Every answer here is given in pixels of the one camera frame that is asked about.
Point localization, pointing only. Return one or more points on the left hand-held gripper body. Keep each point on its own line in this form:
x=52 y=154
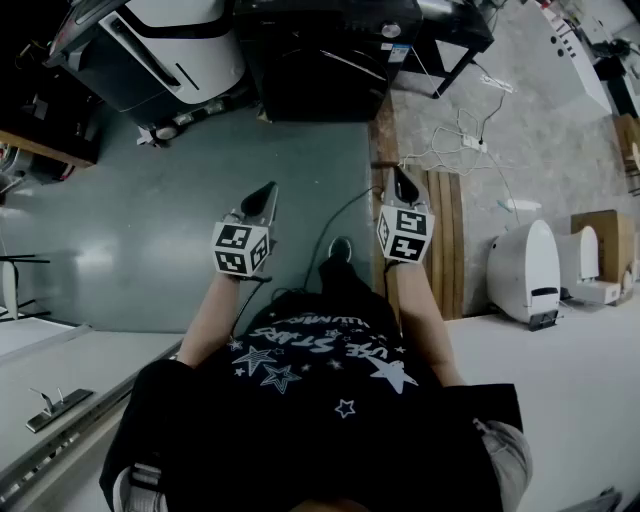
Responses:
x=240 y=247

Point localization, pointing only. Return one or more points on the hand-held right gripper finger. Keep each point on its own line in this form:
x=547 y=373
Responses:
x=391 y=190
x=411 y=192

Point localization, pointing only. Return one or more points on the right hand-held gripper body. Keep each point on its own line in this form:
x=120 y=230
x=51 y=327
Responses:
x=405 y=232

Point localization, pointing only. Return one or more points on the person's left forearm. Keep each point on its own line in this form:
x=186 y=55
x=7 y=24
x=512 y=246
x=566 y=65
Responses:
x=215 y=320

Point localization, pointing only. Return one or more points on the person's right forearm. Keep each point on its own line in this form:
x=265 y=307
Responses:
x=425 y=320

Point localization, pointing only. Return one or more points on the black washing machine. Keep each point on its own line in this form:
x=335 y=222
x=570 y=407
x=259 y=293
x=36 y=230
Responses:
x=350 y=20

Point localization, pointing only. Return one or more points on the wooden slat pallet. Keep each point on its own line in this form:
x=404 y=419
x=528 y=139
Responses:
x=445 y=240

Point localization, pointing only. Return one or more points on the black shoe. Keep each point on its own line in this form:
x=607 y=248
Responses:
x=340 y=247

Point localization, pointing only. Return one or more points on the white power strip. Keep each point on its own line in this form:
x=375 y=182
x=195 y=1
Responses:
x=473 y=142
x=496 y=83

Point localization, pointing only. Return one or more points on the black trousers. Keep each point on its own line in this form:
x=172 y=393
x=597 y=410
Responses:
x=340 y=280

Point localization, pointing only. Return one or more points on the white rounded appliance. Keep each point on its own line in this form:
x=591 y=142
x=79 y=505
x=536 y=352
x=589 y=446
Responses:
x=587 y=255
x=520 y=270

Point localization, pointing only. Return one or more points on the black metal table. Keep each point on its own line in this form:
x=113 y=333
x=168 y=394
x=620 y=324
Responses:
x=465 y=30

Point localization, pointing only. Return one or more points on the white and black appliance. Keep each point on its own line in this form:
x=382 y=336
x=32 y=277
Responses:
x=165 y=45

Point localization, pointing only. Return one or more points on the black star print t-shirt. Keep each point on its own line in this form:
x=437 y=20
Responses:
x=300 y=425

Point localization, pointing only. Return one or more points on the cardboard box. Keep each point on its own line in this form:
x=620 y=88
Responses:
x=612 y=235

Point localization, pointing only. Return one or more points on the long white cabinet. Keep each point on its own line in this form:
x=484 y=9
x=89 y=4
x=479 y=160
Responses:
x=585 y=65

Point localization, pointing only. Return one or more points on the wooden crate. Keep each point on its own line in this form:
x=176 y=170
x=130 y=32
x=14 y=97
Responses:
x=625 y=150

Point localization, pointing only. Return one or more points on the dark wooden workbench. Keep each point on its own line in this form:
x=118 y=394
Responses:
x=50 y=115

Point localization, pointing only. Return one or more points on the white chair with black legs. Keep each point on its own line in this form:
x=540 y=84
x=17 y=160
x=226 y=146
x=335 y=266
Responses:
x=10 y=285

